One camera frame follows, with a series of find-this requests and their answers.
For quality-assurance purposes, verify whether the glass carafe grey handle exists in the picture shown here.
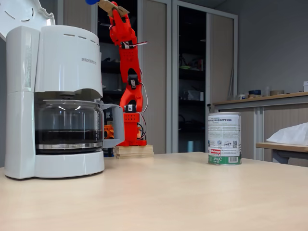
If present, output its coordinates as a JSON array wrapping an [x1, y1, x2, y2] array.
[[35, 99, 126, 154]]

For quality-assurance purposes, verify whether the wooden base block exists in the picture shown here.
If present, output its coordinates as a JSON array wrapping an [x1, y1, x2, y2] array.
[[113, 144, 154, 159]]

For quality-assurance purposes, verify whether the white green coffee can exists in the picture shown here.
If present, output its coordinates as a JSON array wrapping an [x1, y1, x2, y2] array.
[[207, 112, 242, 166]]

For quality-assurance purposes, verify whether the white shelf box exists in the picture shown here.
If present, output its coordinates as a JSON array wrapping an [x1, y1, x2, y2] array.
[[187, 90, 205, 101]]

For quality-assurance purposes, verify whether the grey tall cabinet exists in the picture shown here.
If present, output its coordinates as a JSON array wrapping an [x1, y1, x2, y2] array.
[[57, 0, 239, 154]]

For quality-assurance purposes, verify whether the low cabinet wooden top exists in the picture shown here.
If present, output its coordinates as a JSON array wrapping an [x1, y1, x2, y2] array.
[[213, 91, 308, 167]]

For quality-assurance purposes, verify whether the side table wooden top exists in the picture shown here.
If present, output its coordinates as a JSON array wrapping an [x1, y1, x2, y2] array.
[[256, 141, 308, 164]]

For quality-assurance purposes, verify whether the orange printed part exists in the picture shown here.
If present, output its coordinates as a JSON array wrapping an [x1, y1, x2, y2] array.
[[103, 124, 115, 140]]

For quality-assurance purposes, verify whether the blue scoop with cardboard handle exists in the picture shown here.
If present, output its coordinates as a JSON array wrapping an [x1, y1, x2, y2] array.
[[85, 0, 130, 18]]

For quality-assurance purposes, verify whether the black power cable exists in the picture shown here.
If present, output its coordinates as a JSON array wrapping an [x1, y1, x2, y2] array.
[[137, 122, 147, 141]]

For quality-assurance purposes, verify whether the white plastic bag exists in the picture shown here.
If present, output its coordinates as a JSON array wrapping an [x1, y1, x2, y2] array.
[[266, 122, 308, 146]]

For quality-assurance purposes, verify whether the white servo cable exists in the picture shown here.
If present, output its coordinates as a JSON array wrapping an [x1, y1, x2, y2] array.
[[121, 40, 148, 49]]

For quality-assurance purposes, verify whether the white drip coffee maker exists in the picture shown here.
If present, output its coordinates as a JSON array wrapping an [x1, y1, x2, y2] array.
[[0, 0, 105, 180]]

